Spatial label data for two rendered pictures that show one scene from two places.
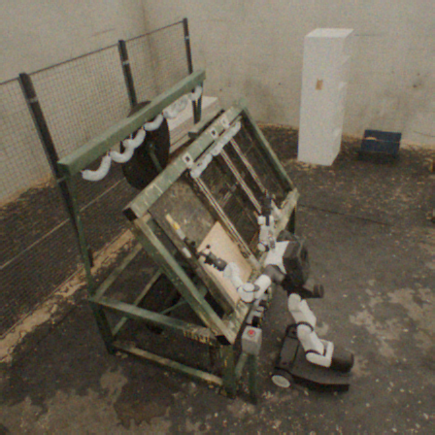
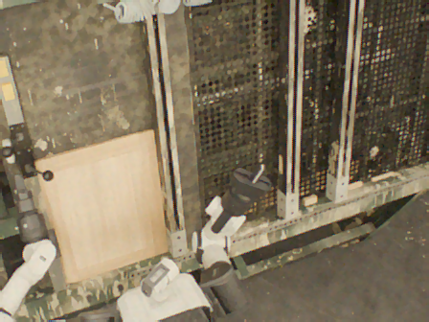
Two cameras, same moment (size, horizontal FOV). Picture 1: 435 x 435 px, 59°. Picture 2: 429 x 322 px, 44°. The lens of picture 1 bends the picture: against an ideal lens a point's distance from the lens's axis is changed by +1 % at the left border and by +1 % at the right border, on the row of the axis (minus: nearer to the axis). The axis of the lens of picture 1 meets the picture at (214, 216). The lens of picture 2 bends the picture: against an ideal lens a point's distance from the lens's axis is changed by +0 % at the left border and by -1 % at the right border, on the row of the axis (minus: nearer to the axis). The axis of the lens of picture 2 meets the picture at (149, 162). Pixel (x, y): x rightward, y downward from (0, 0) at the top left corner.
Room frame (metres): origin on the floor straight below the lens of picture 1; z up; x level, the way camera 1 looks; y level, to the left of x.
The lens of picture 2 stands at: (1.78, -0.62, 2.96)
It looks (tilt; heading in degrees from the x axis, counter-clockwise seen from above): 60 degrees down; 34
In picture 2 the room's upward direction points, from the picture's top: 10 degrees clockwise
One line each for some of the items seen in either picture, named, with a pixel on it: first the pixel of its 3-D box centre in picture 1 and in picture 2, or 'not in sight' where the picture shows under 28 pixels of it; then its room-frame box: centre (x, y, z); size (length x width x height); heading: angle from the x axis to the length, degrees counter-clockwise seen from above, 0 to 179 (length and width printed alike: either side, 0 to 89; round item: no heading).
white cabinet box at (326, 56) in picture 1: (323, 100); not in sight; (6.22, -2.00, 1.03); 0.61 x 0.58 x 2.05; 147
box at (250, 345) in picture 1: (251, 340); not in sight; (1.81, -0.19, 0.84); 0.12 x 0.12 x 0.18; 63
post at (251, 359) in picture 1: (252, 376); not in sight; (1.81, -0.19, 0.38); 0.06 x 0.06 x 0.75; 63
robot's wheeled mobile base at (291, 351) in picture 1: (316, 356); not in sight; (2.06, -0.79, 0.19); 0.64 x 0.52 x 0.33; 63
